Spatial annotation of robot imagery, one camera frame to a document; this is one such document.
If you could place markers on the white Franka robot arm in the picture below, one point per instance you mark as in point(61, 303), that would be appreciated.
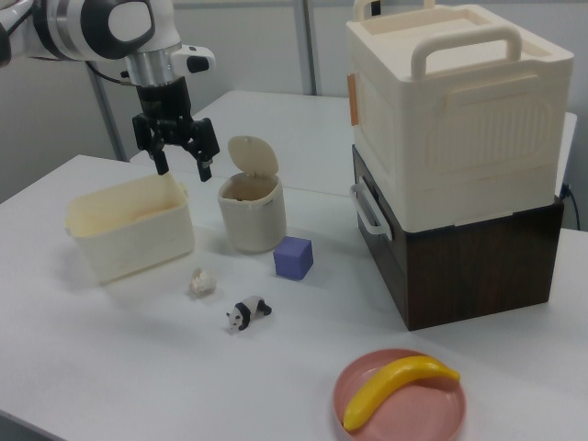
point(69, 27)

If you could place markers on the cream trash can with lid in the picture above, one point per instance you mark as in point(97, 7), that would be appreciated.
point(250, 216)

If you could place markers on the purple cube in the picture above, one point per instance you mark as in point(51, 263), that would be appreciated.
point(293, 258)

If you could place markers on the pink plate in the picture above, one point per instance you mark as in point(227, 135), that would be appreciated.
point(413, 404)

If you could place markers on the panda toy figure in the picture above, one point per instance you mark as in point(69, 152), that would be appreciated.
point(247, 313)

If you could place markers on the white paper ball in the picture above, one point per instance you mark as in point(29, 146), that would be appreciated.
point(202, 281)

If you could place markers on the dark wooden drawer box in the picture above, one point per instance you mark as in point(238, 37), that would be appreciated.
point(468, 266)

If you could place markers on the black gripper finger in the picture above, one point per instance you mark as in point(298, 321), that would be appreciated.
point(149, 138)
point(204, 142)

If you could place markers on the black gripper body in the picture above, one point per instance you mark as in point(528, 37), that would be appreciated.
point(164, 103)

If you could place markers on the cream rectangular plastic bin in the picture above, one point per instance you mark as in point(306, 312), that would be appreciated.
point(133, 229)

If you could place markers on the yellow toy banana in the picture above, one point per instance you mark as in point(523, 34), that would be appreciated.
point(390, 386)

